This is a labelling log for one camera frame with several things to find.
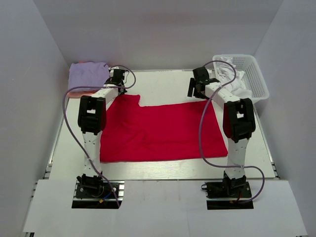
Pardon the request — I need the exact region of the red t-shirt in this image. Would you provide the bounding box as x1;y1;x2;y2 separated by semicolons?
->
100;95;228;163

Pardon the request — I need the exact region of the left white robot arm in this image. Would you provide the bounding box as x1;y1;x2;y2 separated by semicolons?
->
78;69;126;198

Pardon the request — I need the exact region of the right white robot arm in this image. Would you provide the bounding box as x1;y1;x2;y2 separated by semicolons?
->
188;67;256;197

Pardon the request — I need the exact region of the crumpled white t-shirt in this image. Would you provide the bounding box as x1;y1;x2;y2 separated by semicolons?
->
215;56;253;100

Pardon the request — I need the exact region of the folded lavender t-shirt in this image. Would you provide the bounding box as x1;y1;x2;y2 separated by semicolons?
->
68;62;110;92

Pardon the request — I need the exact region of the folded salmon pink t-shirt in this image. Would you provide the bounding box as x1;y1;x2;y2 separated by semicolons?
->
68;61;95;98

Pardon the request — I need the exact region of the white plastic basket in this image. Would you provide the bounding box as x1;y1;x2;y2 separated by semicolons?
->
212;54;270;104

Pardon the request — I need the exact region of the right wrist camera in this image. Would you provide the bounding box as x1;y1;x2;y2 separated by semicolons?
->
207;69;216;79

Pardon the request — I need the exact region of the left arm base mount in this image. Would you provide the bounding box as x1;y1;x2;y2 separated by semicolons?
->
72;181;119;209

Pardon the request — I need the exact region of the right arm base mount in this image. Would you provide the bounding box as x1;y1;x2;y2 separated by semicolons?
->
201;182;254;210

